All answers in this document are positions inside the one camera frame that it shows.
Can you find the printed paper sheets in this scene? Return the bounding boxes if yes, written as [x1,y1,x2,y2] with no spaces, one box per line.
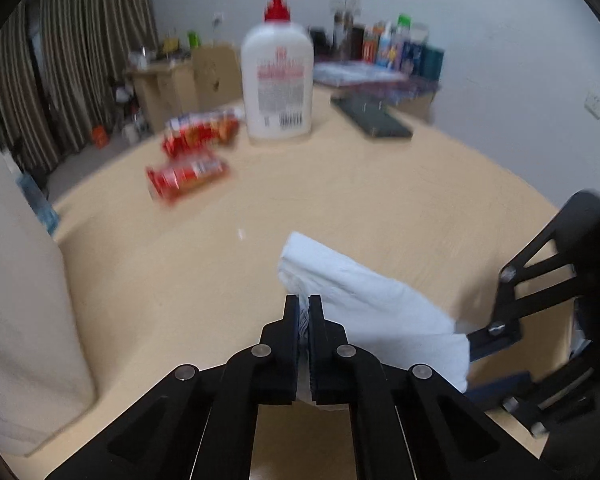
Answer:
[314,60,406,86]

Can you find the light wooden desk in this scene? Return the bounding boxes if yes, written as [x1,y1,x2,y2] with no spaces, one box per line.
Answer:
[125,57,201,133]

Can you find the brown striped curtain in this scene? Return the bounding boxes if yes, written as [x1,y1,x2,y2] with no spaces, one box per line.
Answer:
[40,0,158,158]
[0,5,61,173]

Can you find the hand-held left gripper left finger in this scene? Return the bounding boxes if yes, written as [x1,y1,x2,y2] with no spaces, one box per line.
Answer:
[45,294,301,480]

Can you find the white lotion pump bottle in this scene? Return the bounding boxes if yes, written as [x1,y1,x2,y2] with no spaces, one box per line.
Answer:
[241,0,315,141]

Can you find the clear thermos bottle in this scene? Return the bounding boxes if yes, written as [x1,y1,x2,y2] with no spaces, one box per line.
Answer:
[332,10,351,61]

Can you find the wooden smiley chair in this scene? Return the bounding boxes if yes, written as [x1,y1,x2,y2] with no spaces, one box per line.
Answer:
[191,44,243,113]

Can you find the black smartphone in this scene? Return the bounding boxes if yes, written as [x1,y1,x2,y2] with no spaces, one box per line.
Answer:
[330,91,414,139]

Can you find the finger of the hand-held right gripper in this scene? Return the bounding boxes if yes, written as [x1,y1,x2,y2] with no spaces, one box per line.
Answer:
[467,365,596,436]
[467,192,600,361]

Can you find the white cloth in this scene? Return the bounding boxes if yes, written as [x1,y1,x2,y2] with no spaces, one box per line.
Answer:
[278,231,471,408]

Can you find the dark tumbler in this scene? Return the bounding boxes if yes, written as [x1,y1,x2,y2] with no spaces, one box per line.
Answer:
[350,25,366,61]

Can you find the white foam box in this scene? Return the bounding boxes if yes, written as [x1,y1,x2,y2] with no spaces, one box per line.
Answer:
[0,127,100,457]

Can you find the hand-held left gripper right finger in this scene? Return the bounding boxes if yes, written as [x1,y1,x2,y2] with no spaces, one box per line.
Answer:
[307,294,541,480]

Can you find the colourful printed bottle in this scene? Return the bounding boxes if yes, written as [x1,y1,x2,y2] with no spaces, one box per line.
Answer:
[377,22,401,68]

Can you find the red snack packet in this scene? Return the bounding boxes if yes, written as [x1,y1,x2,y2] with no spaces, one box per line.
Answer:
[146,152,231,204]
[161,107,245,157]

